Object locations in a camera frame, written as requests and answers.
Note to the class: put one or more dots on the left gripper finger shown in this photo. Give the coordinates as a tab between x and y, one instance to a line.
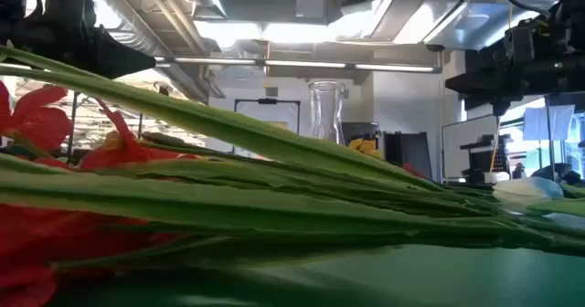
119	60

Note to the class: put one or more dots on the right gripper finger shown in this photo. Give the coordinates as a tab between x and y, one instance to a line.
525	83

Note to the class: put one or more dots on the white artificial tulip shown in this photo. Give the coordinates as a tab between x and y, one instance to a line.
525	190

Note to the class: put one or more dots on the yellow artificial flower bunch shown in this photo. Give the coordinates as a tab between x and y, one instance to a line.
364	147

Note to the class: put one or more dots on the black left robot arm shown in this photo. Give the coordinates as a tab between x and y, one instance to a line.
13	1

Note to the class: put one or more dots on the clear glass vase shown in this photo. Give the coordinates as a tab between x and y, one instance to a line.
326	110

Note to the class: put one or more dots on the white diffuser sheet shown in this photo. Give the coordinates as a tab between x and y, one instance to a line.
548	122

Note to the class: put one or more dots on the black light stand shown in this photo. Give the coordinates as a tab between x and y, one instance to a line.
548	151

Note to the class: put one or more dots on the black equipment rack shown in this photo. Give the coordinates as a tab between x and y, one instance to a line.
484	158

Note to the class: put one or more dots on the white board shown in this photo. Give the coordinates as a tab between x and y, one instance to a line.
468	147

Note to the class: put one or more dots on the person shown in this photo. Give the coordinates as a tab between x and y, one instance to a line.
560	173

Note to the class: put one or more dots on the black cabinet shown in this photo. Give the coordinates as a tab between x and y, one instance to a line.
409	154

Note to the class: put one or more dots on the dark grey cabinet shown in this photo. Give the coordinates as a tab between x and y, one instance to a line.
361	131

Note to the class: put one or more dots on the long ceiling light strip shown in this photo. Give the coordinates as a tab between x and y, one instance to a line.
297	64

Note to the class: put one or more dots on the green table mat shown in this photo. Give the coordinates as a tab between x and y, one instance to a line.
457	279

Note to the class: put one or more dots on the silver ventilation duct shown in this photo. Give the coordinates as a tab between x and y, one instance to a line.
475	19

